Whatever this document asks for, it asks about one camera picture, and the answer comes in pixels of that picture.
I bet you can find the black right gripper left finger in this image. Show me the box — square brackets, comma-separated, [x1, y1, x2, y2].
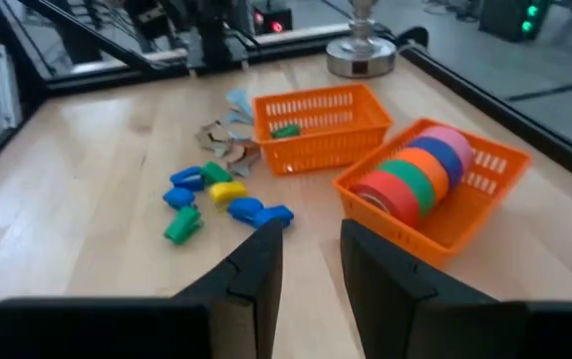
[170, 218, 285, 359]

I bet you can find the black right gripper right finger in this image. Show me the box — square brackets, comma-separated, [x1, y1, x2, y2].
[340, 217, 497, 359]

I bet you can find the green mini stapler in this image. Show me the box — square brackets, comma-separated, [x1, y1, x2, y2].
[163, 206, 205, 246]
[198, 160, 234, 186]
[270, 123, 303, 141]

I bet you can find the red tape roll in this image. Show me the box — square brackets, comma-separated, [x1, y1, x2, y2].
[350, 170, 422, 229]

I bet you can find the yellow mini stapler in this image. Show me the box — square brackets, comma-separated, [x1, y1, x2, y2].
[208, 179, 250, 205]

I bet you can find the orange plastic mesh basket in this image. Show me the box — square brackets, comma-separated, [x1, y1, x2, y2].
[251, 83, 395, 177]
[332, 117, 533, 270]

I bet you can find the green tape roll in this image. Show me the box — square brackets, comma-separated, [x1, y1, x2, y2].
[378, 158, 437, 218]

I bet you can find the orange tape roll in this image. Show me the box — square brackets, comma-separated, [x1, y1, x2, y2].
[395, 147, 451, 203]

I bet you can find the light blue staple remover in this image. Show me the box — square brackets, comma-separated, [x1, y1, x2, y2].
[225, 139, 263, 180]
[223, 88, 256, 127]

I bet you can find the blue tape roll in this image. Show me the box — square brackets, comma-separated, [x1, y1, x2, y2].
[408, 135, 465, 189]

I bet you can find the pink tape roll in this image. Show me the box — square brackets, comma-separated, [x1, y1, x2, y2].
[418, 124, 475, 174]

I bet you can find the black device with red light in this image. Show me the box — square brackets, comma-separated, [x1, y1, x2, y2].
[253, 7, 295, 34]

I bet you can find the black device with green lights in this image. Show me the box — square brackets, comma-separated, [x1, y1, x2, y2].
[477, 0, 551, 44]

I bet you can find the silver frame bracket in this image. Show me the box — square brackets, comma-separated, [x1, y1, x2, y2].
[0, 43, 24, 130]

